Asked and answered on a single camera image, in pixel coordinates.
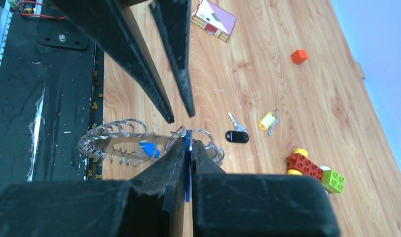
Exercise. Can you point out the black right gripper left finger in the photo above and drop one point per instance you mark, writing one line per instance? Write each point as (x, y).
(149, 205)

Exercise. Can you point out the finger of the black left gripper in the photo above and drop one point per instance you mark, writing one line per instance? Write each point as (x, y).
(112, 26)
(172, 18)

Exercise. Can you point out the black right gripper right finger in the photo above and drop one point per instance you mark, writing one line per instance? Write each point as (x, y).
(257, 205)

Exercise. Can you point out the blue key tag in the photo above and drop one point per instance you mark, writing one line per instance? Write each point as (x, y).
(187, 161)
(150, 149)

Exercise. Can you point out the red playing card deck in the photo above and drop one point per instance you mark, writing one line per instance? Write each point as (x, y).
(214, 20)

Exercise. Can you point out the key with black fob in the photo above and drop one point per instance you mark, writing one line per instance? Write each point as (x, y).
(239, 134)

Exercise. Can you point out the red yellow toy brick car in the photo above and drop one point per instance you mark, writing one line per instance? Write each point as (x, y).
(299, 164)

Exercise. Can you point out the small orange cube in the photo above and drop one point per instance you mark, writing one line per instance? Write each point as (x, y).
(299, 56)

